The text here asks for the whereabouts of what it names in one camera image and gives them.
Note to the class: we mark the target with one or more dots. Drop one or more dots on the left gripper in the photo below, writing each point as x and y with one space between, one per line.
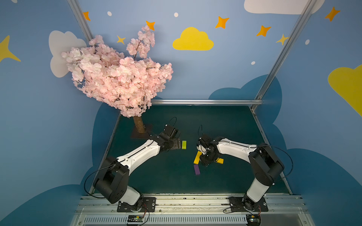
175 143

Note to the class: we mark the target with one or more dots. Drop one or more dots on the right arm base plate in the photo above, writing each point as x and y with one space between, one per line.
244 204

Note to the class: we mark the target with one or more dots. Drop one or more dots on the right frame post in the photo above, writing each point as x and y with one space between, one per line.
293 36

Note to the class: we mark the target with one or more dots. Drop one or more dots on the orange yellow long block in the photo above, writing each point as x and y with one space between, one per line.
220 161

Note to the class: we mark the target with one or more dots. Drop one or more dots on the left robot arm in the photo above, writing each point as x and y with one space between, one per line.
112 180

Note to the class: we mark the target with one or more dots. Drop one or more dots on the pink blossom artificial tree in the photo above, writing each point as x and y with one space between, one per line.
127 83

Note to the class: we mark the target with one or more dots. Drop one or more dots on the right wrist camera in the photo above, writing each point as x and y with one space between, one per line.
202 146

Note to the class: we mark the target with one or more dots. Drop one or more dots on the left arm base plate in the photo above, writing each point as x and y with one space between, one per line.
143 204

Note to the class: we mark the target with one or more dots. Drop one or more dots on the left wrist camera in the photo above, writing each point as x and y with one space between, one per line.
170 131

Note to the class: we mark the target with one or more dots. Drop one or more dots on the horizontal back frame bar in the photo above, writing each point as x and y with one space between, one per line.
220 102

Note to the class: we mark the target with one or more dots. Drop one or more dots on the right circuit board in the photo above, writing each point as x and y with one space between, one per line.
253 221

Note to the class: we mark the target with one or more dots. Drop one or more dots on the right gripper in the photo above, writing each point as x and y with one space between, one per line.
206 159

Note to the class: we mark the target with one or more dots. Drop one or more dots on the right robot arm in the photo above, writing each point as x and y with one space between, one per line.
264 162

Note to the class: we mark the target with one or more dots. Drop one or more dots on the lime green block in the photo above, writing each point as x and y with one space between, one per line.
184 145

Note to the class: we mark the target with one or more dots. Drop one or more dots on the frame post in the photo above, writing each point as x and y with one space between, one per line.
78 13
293 36

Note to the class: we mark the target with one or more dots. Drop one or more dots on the left circuit board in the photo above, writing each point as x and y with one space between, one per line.
135 219

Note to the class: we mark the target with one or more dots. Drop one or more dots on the left frame post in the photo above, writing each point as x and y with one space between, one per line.
78 13

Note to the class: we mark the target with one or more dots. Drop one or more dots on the circuit board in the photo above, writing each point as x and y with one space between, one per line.
135 219
253 221

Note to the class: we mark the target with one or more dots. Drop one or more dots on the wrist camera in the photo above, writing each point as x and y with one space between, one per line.
202 146
170 131

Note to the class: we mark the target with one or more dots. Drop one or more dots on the dark tree base plate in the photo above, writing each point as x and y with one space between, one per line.
148 131

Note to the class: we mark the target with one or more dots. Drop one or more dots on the purple block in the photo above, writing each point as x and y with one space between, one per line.
196 169

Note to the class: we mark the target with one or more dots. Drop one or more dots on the aluminium front rail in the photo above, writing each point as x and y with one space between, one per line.
195 210

